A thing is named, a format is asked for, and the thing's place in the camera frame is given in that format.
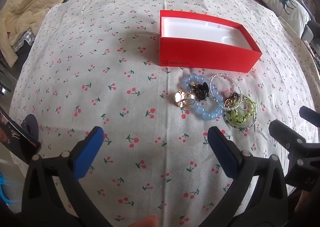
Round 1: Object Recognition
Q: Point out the deer print pillow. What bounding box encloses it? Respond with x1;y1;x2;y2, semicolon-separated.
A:
257;0;312;34

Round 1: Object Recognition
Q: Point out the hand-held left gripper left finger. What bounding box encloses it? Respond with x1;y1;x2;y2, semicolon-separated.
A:
21;126;113;227

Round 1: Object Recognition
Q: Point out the green bead bracelet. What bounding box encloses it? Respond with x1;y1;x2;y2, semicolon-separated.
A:
224;96;257;128

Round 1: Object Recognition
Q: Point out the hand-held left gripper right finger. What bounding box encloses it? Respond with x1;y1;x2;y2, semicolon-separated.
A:
200;126;289;227

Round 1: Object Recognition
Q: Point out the small gold ring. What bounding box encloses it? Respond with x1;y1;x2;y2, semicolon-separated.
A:
224;92;240;108

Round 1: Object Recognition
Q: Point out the dark round object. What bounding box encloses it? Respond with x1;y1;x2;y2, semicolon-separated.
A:
21;114;39;143

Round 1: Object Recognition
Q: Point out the black printed flat object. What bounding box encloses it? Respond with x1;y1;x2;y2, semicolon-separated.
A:
0;107;42;165

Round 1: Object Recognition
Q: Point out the plaid cloth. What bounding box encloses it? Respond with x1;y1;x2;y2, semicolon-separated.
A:
10;29;35;51

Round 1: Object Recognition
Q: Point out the large gold flower ring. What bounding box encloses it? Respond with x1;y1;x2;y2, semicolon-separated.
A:
174;90;196;109

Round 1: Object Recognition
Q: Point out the thin silver ring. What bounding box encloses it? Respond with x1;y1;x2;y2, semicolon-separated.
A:
235;95;248;112

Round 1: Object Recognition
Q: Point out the beige quilted blanket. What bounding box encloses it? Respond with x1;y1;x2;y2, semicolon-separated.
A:
0;0;74;68

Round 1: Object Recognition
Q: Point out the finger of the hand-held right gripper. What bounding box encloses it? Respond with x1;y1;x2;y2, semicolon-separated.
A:
299;106;320;128
269;120;307;149

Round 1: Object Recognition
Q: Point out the silver bead bracelet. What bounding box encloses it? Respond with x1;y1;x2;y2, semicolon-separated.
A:
209;73;242;110

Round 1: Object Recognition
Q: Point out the red cardboard box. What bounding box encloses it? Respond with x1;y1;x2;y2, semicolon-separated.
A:
159;10;262;74

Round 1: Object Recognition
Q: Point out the person's left hand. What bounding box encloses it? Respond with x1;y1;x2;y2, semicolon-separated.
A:
129;214;160;227

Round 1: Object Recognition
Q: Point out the black hair clip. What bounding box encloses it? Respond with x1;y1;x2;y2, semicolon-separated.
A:
191;82;210;100

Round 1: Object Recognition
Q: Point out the blue plastic object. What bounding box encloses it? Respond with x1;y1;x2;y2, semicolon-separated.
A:
0;172;12;205

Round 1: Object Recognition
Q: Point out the blue bead bracelet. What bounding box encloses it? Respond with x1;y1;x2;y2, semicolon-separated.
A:
180;73;224;121

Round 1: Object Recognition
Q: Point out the cherry print bedsheet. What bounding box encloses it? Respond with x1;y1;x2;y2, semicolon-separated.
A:
9;0;320;227

